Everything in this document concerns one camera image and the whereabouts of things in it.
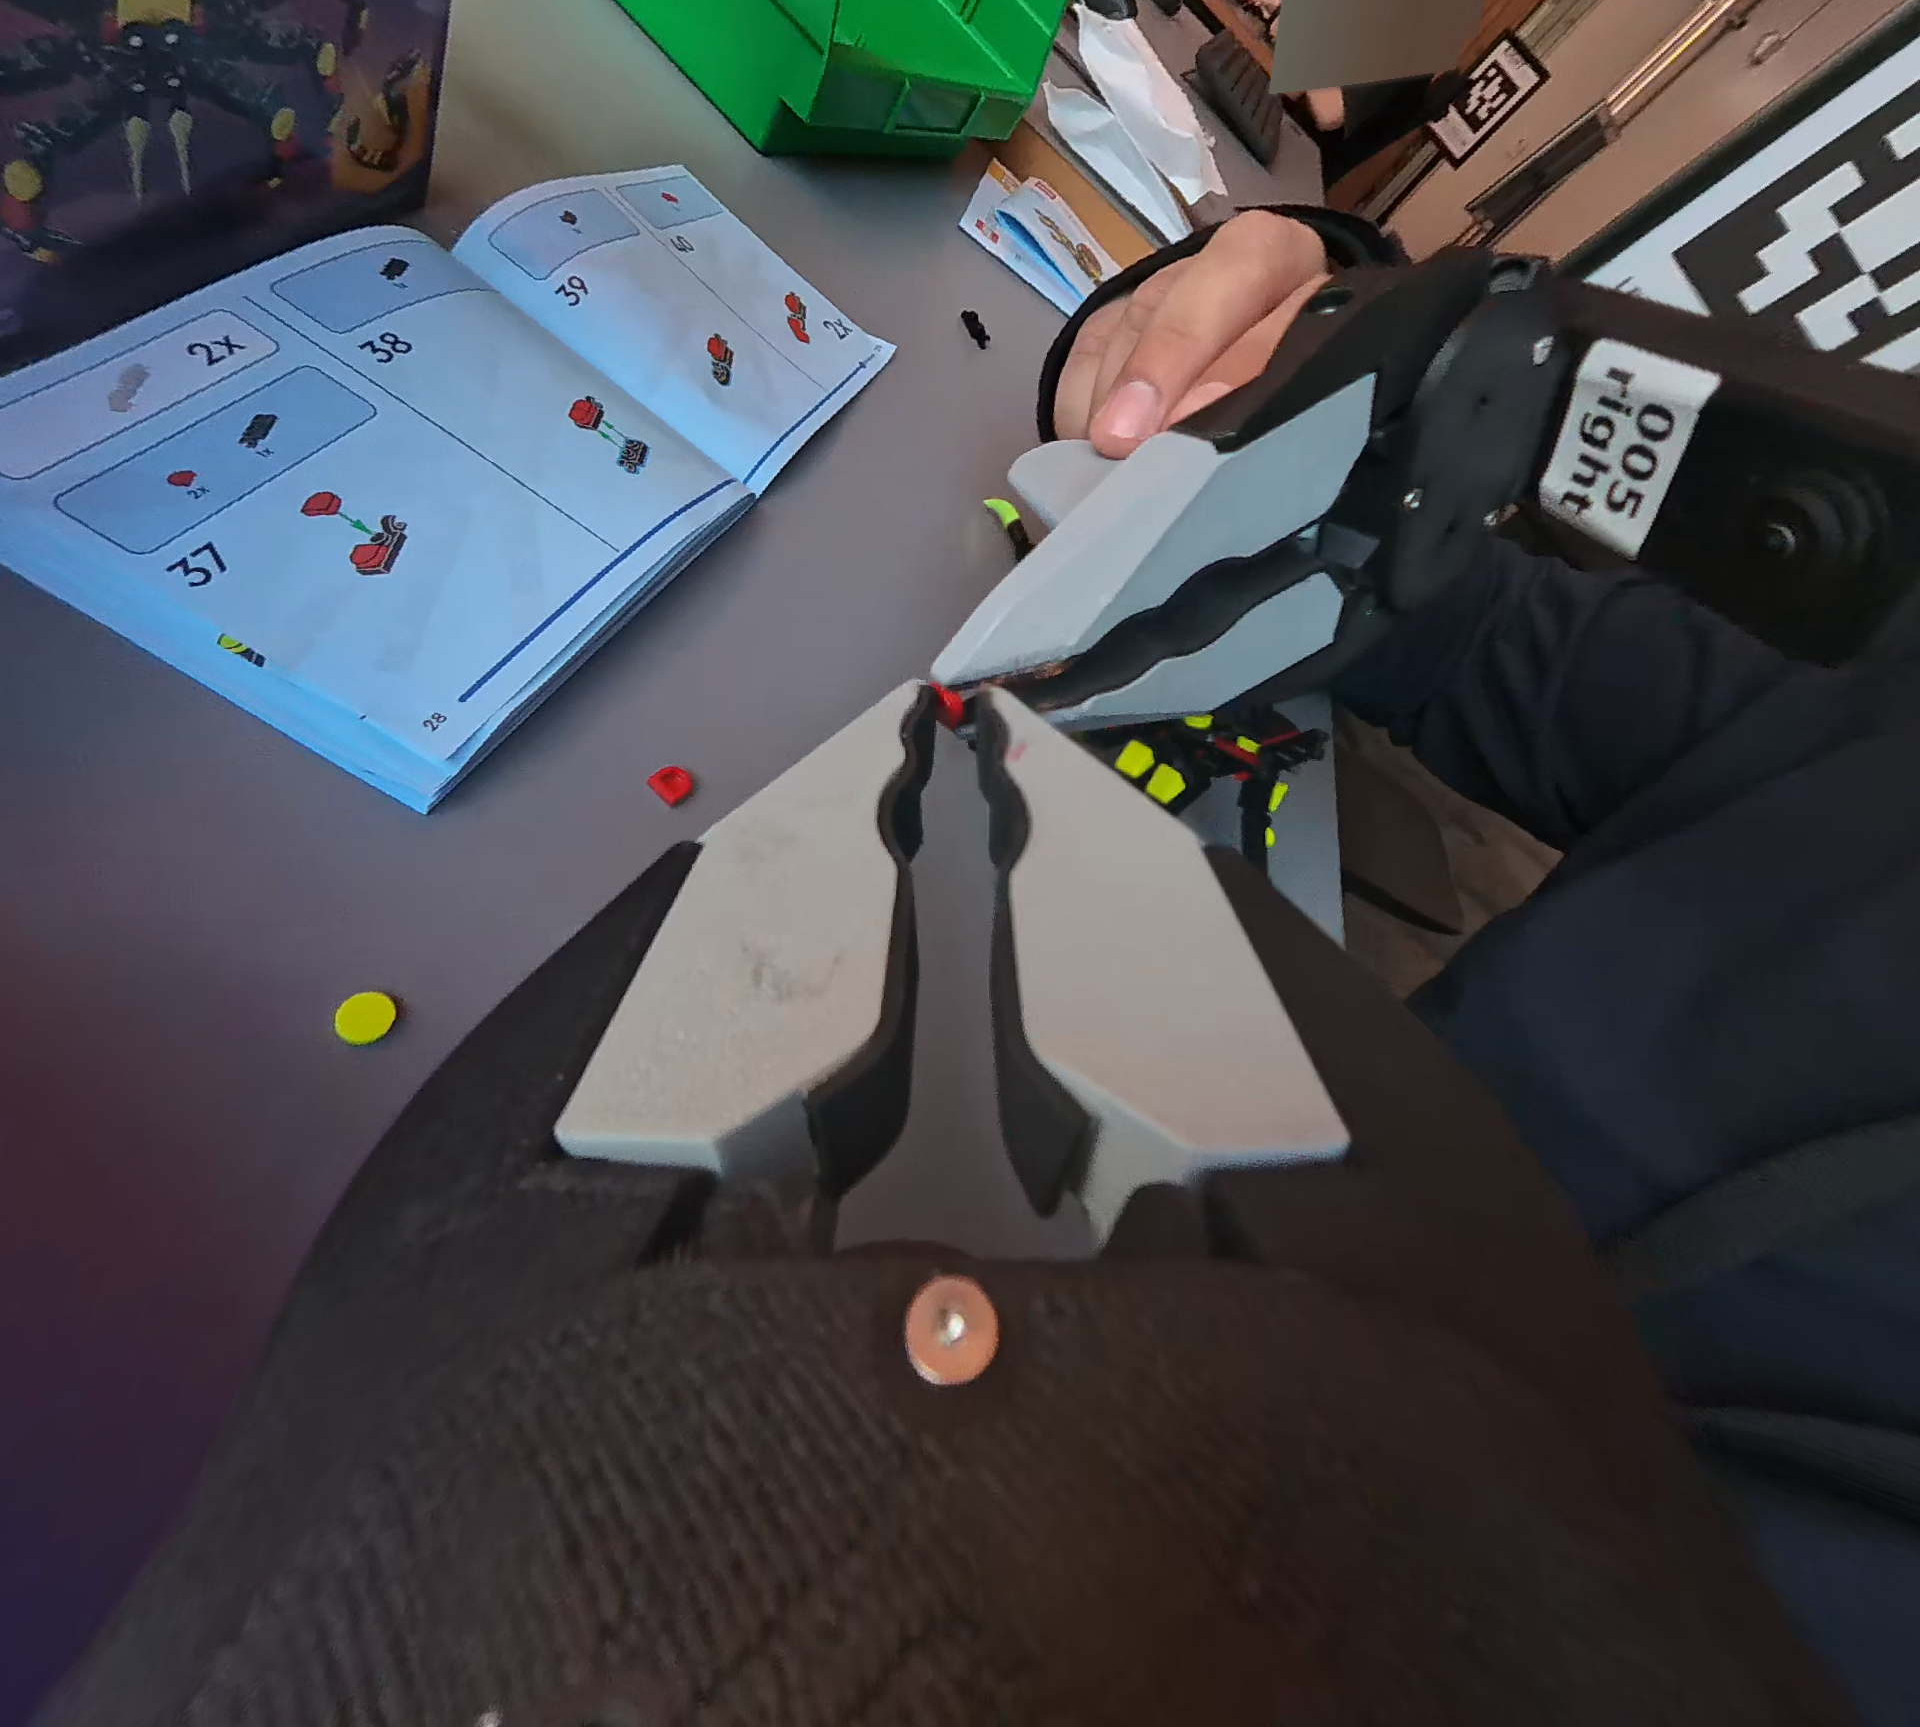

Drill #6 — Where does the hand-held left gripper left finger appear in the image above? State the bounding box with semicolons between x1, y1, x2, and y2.
553;679;938;1204

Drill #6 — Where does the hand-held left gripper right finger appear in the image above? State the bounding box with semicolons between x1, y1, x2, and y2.
974;688;1357;1262

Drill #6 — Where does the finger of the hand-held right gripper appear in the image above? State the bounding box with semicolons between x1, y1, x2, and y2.
930;368;1383;691
1031;568;1348;732

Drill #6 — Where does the person's right forearm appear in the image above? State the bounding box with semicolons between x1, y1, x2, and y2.
1326;526;1920;859

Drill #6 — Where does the lego instruction booklet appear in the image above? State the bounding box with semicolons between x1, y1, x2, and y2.
0;162;901;814

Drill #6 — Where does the purple lego set box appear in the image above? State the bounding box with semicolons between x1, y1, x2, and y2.
0;0;472;368

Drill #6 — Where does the person's right hand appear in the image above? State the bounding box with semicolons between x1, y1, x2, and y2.
1047;209;1339;460

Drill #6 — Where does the printed tag sign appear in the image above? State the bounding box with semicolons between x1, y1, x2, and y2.
1423;28;1550;162

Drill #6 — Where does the small paper leaflet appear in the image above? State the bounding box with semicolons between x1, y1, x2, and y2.
960;156;1131;319

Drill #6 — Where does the black keyboard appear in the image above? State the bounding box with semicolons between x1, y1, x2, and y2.
1192;28;1285;165

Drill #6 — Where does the clear plastic bag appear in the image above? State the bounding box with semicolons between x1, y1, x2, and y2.
1040;0;1228;248

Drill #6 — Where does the person's dark blue clothing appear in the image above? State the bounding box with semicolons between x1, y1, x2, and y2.
1410;644;1920;1727

